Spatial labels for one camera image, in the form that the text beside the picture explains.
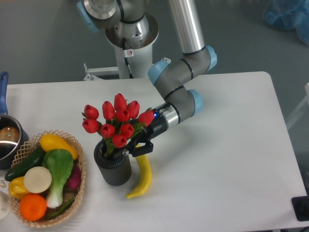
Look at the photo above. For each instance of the green bok choy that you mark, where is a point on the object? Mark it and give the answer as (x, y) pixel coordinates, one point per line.
(59, 162)

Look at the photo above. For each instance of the blue plastic bag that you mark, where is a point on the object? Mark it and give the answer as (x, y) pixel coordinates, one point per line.
(289, 15)

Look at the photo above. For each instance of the black device at edge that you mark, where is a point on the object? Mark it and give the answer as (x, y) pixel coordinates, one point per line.
(301, 207)

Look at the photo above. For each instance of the green cucumber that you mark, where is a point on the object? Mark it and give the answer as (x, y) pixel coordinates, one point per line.
(32, 160)

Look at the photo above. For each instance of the red tulip bouquet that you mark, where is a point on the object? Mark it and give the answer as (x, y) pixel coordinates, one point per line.
(122, 122)

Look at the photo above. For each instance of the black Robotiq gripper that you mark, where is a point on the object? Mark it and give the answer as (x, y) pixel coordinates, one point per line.
(158, 126)

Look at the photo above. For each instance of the garlic clove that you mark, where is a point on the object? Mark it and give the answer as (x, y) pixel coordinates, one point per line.
(2, 184)

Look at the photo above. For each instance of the white frame at right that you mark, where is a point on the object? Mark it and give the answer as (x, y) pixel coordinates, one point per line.
(299, 110)

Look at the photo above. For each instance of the yellow bell pepper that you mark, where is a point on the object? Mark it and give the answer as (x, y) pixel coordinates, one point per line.
(17, 188)

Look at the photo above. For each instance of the yellow squash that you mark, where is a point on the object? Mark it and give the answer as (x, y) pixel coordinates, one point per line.
(50, 142)

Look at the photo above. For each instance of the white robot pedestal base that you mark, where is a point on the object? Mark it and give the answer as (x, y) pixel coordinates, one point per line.
(133, 46)

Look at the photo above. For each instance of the dark grey ribbed vase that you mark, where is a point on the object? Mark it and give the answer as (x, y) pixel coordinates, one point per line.
(114, 171)

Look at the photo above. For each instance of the green chili pepper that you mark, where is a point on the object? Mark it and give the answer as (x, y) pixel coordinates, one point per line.
(60, 210)

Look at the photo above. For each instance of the white round radish slice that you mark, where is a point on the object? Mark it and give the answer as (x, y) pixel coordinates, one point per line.
(37, 179)

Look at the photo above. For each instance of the white round object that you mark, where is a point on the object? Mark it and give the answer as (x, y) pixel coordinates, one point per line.
(4, 205)

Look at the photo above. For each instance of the orange fruit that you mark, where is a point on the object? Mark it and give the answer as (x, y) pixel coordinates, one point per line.
(32, 207)

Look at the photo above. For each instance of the yellow banana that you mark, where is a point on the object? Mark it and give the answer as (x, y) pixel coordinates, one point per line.
(145, 177)

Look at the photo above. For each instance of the blue saucepan with handle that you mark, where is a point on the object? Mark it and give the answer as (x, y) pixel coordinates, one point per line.
(12, 135)

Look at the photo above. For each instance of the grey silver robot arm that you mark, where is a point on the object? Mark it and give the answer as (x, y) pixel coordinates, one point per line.
(168, 78)

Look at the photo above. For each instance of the purple sweet potato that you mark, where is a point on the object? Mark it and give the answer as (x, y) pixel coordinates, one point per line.
(74, 180)

